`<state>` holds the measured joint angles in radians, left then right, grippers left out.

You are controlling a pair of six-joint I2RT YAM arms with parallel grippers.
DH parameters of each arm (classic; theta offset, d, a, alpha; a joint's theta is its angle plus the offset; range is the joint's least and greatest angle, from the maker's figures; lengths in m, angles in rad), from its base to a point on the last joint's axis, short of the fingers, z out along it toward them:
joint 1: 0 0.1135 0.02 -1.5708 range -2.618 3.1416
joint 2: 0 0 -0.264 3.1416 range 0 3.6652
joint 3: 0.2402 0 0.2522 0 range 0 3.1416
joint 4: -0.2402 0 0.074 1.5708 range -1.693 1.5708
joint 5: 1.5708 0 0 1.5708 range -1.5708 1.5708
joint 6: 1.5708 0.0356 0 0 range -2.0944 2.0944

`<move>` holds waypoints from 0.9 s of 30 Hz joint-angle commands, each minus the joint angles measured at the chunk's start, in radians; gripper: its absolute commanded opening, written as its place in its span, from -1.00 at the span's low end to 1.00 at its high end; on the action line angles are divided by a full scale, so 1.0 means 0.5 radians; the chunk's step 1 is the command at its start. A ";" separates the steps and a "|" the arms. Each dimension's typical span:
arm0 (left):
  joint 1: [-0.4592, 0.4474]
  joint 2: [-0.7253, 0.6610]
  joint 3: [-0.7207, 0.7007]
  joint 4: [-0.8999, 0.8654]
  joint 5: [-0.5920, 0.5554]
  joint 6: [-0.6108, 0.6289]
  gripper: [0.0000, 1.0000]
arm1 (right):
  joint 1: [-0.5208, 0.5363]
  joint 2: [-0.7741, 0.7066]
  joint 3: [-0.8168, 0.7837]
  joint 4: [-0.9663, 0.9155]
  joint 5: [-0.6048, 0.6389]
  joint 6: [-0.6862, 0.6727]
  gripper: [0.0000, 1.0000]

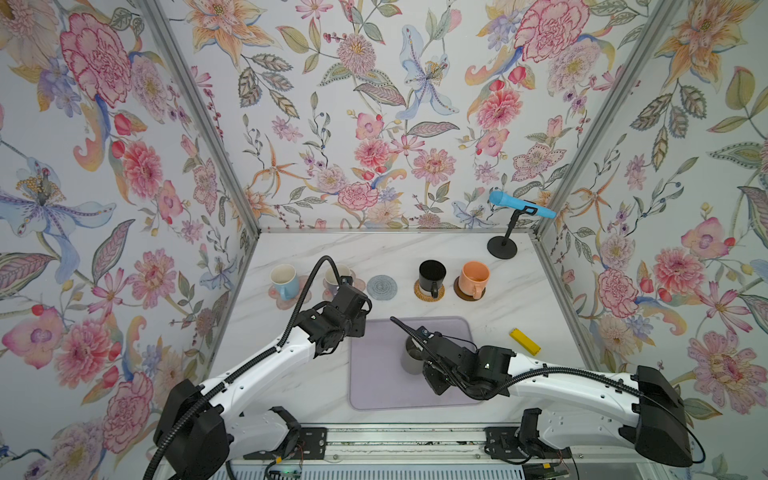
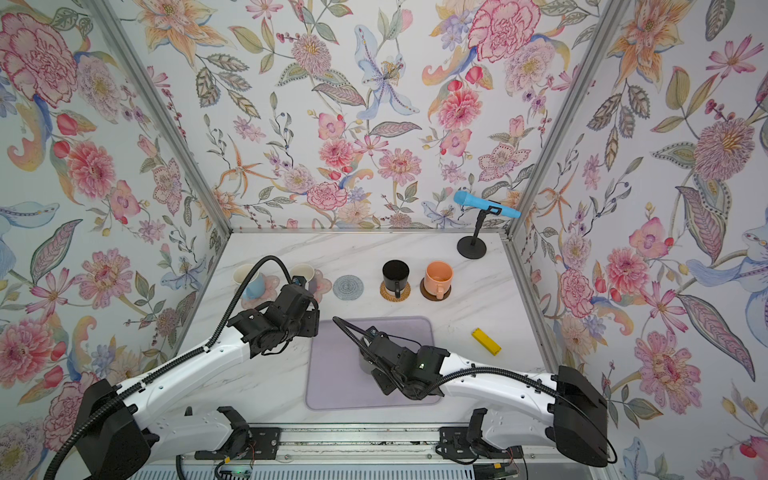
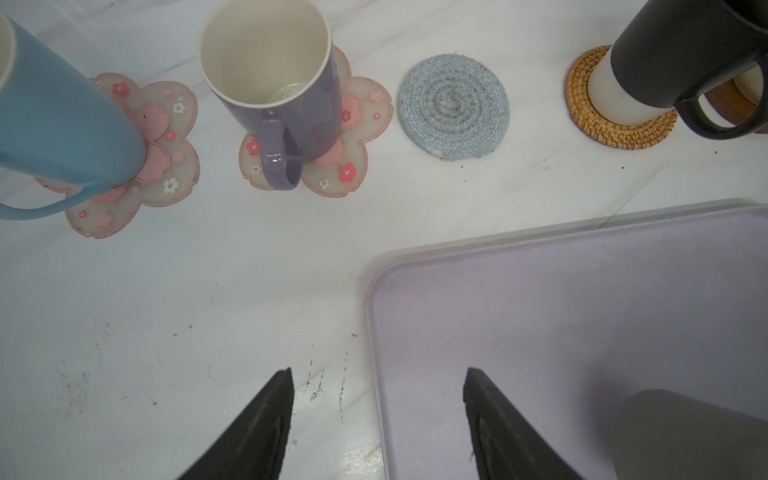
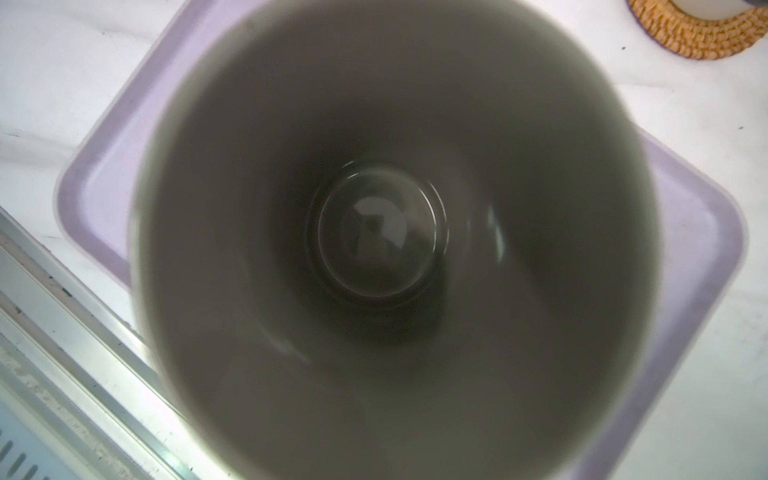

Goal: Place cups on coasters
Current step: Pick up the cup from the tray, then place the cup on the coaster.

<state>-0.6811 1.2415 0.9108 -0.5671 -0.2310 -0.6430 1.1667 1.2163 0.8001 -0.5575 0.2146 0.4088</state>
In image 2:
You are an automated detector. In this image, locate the dark grey mug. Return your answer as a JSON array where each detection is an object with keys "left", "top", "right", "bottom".
[{"left": 359, "top": 351, "right": 377, "bottom": 375}]

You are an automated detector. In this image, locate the light blue mug cream interior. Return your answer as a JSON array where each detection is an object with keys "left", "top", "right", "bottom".
[{"left": 232, "top": 263, "right": 267, "bottom": 301}]

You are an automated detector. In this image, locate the grey mug cream interior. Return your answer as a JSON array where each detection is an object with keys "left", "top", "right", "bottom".
[{"left": 289, "top": 263, "right": 315, "bottom": 289}]

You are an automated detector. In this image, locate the pink flower coaster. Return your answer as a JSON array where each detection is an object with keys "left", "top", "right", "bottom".
[
  {"left": 241, "top": 273, "right": 281, "bottom": 309},
  {"left": 308, "top": 269, "right": 333, "bottom": 303}
]

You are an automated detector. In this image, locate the brown wooden round coaster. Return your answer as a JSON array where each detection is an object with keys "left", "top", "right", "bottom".
[{"left": 420, "top": 282, "right": 452, "bottom": 302}]

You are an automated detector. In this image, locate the grey round patterned coaster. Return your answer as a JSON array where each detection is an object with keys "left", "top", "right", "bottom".
[{"left": 333, "top": 275, "right": 364, "bottom": 301}]

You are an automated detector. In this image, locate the black mug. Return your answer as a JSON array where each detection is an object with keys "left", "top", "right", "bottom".
[{"left": 382, "top": 259, "right": 410, "bottom": 294}]

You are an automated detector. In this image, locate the orange mug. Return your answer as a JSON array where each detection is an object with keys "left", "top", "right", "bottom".
[{"left": 422, "top": 261, "right": 453, "bottom": 297}]

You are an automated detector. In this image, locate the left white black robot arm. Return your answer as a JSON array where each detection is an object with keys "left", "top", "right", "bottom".
[{"left": 73, "top": 284, "right": 319, "bottom": 479}]

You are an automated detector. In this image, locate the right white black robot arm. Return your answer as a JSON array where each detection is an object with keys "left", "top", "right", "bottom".
[{"left": 356, "top": 327, "right": 617, "bottom": 468}]

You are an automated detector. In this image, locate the lavender rectangular mat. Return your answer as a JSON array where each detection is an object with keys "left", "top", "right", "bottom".
[{"left": 306, "top": 316, "right": 434, "bottom": 411}]

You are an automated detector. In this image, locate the yellow pencil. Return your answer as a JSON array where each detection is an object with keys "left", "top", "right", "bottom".
[{"left": 471, "top": 328, "right": 502, "bottom": 356}]

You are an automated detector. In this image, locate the black microphone stand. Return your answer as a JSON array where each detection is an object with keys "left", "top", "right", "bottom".
[{"left": 457, "top": 207, "right": 502, "bottom": 260}]

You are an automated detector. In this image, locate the blue microphone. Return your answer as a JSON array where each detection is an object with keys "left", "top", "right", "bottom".
[{"left": 453, "top": 190, "right": 521, "bottom": 219}]

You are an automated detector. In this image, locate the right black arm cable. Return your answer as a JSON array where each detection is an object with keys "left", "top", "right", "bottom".
[{"left": 331, "top": 316, "right": 619, "bottom": 466}]

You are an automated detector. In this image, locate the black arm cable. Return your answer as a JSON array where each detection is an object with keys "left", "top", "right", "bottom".
[
  {"left": 43, "top": 254, "right": 294, "bottom": 480},
  {"left": 331, "top": 316, "right": 619, "bottom": 466}
]

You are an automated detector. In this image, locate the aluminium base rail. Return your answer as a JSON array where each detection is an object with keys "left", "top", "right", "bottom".
[{"left": 95, "top": 422, "right": 613, "bottom": 466}]

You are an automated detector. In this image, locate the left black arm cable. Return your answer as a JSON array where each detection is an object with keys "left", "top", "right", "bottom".
[{"left": 43, "top": 254, "right": 294, "bottom": 480}]

